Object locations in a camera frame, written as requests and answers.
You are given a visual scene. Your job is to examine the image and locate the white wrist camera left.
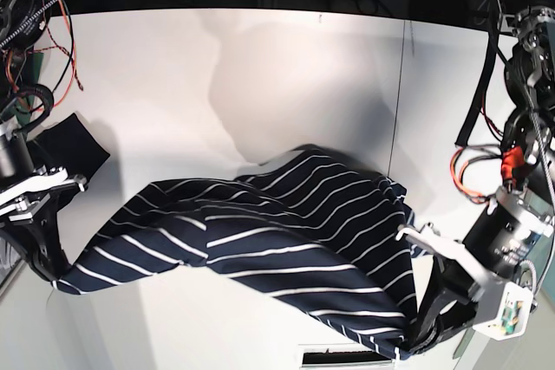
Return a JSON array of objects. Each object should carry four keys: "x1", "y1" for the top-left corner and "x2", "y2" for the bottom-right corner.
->
[{"x1": 472, "y1": 281, "x2": 533, "y2": 341}]

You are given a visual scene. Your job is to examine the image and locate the black garment on table edge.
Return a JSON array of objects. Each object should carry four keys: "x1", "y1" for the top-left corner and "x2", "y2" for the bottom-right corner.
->
[{"x1": 28, "y1": 114, "x2": 110, "y2": 179}]

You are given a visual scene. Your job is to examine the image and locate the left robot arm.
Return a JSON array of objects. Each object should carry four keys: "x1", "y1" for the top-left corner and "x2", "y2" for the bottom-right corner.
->
[{"x1": 397, "y1": 0, "x2": 554, "y2": 354}]

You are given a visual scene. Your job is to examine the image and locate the navy white striped t-shirt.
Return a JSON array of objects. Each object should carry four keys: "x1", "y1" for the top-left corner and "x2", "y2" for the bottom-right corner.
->
[{"x1": 52, "y1": 146, "x2": 419, "y2": 360}]

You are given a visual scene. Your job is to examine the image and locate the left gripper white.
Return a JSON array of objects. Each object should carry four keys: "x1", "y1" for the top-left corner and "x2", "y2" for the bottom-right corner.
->
[{"x1": 395, "y1": 224, "x2": 507, "y2": 348}]

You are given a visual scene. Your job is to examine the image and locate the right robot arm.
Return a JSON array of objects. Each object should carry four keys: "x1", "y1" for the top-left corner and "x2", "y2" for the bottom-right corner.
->
[{"x1": 1, "y1": 0, "x2": 88, "y2": 282}]

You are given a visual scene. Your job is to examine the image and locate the green board at left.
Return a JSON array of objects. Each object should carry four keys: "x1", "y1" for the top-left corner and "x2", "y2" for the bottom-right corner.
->
[{"x1": 10, "y1": 51, "x2": 45, "y2": 114}]

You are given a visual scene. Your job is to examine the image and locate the white slotted vent frame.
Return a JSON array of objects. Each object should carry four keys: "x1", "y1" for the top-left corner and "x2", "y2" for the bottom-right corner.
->
[{"x1": 297, "y1": 343, "x2": 395, "y2": 370}]

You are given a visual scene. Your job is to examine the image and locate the black braided cable sleeve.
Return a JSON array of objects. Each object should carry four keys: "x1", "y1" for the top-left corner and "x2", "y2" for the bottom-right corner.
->
[{"x1": 453, "y1": 18, "x2": 498, "y2": 147}]

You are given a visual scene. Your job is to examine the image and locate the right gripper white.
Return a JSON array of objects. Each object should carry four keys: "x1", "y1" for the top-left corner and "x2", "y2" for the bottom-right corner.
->
[{"x1": 1, "y1": 167, "x2": 88, "y2": 282}]

